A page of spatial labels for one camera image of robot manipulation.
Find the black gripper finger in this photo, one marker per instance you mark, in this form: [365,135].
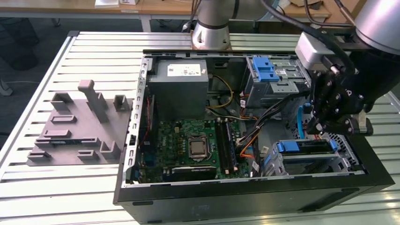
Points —
[327,93]
[341,124]

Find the hard disk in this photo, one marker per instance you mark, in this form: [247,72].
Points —
[291,147]

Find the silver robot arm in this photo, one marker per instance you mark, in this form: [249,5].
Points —
[212,14]

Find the metal disk bay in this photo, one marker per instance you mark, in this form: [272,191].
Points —
[312,159]

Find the metal optical drive cage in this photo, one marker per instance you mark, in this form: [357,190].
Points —
[283,87]

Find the blue drive latch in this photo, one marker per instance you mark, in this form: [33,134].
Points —
[263,70]

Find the RAM stick in slot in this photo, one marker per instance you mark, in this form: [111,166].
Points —
[232,147]

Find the brown cardboard piece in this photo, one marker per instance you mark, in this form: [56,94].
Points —
[296,2]

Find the CPU socket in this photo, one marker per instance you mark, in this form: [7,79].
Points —
[197,137]

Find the silver CPU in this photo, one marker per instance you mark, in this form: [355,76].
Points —
[197,148]

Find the grey power supply unit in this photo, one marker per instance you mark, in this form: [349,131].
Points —
[177,98]

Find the green motherboard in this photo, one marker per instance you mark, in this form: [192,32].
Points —
[175,131]

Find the black PC case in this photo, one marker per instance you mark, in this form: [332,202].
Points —
[219,201]

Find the black graphics card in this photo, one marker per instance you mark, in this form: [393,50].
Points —
[193,173]

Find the small white box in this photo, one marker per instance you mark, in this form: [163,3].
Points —
[129,2]

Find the grey parts rack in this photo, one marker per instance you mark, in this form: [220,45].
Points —
[87,133]

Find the large white box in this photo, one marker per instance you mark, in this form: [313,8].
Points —
[105,3]

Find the RAM stick on rack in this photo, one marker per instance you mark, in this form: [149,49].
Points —
[69,142]

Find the black waste bin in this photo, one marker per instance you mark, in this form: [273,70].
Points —
[19,42]

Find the grey stand foot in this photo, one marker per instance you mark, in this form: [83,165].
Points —
[5,90]

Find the wooden desk white frame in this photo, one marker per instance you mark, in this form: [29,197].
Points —
[63,5]

